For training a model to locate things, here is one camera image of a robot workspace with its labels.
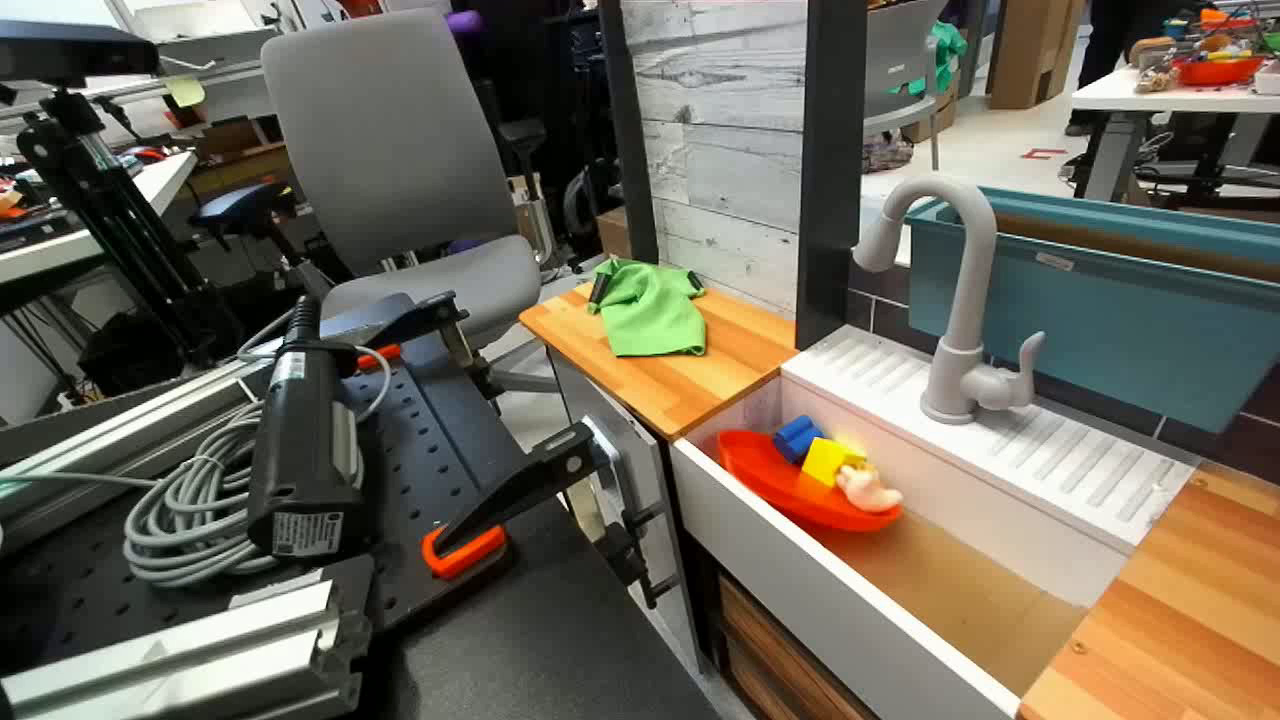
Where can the white background table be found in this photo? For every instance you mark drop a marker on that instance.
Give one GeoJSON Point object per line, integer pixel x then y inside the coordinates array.
{"type": "Point", "coordinates": [1126, 117]}

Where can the grey office chair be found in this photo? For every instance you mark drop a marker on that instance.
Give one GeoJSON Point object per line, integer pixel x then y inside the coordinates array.
{"type": "Point", "coordinates": [401, 171]}

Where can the white sink basin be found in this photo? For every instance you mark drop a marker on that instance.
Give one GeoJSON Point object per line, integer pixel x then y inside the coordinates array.
{"type": "Point", "coordinates": [1012, 525]}

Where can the yellow toy block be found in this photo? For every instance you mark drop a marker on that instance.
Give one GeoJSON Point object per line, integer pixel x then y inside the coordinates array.
{"type": "Point", "coordinates": [830, 457]}

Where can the black camera on mount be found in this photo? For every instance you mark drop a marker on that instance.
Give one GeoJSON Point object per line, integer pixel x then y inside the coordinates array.
{"type": "Point", "coordinates": [306, 462]}

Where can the black vertical post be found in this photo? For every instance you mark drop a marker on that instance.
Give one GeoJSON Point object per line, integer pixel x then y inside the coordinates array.
{"type": "Point", "coordinates": [830, 171]}

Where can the teal storage bin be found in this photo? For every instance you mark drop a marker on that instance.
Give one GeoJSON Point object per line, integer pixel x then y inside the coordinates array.
{"type": "Point", "coordinates": [1173, 313]}

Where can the red bowl of toys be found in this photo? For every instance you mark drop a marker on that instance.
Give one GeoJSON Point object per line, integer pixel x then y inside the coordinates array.
{"type": "Point", "coordinates": [1218, 74]}

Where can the green towel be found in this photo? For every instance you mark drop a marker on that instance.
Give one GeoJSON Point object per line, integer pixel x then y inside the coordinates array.
{"type": "Point", "coordinates": [648, 309]}

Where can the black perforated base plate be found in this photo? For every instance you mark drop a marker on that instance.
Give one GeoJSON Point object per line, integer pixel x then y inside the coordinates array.
{"type": "Point", "coordinates": [431, 451]}

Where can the aluminium extrusion bar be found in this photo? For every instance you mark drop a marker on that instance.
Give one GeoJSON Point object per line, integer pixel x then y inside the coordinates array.
{"type": "Point", "coordinates": [275, 655]}

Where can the blue toy block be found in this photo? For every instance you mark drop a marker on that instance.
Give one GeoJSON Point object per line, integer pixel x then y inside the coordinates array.
{"type": "Point", "coordinates": [794, 436]}

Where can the black orange clamp front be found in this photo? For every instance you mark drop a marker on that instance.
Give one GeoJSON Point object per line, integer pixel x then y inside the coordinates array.
{"type": "Point", "coordinates": [476, 529]}

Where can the black orange clamp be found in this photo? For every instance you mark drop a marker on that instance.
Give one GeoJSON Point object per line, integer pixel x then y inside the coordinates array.
{"type": "Point", "coordinates": [476, 529]}
{"type": "Point", "coordinates": [379, 335]}

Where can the grey sink faucet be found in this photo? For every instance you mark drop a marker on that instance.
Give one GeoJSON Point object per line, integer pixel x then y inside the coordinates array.
{"type": "Point", "coordinates": [957, 383]}

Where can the black orange clamp rear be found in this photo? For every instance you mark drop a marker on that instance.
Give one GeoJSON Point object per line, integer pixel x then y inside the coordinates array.
{"type": "Point", "coordinates": [379, 335]}

